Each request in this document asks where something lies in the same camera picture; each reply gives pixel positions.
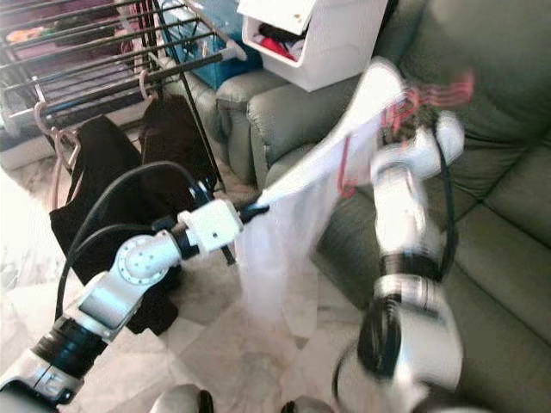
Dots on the pink plastic hanger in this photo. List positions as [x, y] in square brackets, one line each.
[448, 89]

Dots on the white shirt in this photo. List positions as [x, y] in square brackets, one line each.
[310, 172]

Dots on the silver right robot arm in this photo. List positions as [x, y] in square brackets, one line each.
[400, 206]

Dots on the pale plastic hanger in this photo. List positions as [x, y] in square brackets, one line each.
[41, 114]

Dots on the white plastic hanger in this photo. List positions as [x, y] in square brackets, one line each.
[143, 84]

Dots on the white storage bin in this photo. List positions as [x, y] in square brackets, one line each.
[340, 52]

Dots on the blue suitcase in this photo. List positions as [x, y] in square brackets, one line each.
[224, 69]

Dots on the red cloth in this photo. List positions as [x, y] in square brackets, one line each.
[280, 49]

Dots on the black cloth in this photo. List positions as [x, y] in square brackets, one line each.
[288, 34]

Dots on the grey-green leather sofa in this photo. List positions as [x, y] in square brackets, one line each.
[508, 258]

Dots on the black metal drying rack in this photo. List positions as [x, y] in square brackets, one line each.
[103, 91]

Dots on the grey robot right leg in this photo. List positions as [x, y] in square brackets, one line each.
[303, 406]

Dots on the grey robot leg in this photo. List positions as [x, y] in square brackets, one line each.
[181, 400]
[303, 406]

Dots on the grey robot left leg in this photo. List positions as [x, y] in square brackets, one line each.
[181, 400]

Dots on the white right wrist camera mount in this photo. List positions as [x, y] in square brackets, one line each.
[439, 138]

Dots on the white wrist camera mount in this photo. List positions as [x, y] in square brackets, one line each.
[218, 225]
[439, 138]

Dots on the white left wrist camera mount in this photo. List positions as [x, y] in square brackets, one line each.
[218, 225]

